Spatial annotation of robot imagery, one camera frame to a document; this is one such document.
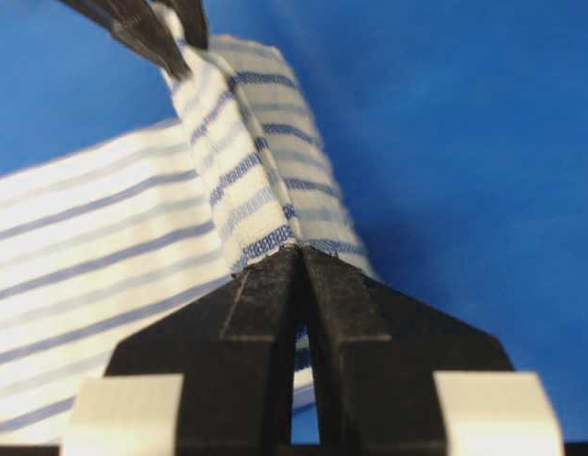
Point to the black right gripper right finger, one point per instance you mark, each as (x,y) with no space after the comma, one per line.
(391,371)

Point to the blue tablecloth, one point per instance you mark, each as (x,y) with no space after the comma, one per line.
(458,132)

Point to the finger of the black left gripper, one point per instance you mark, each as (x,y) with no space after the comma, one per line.
(135,25)
(194,20)

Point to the blue white striped towel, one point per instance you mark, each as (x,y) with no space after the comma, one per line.
(105,242)

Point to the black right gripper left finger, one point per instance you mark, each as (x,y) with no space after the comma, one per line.
(216,373)

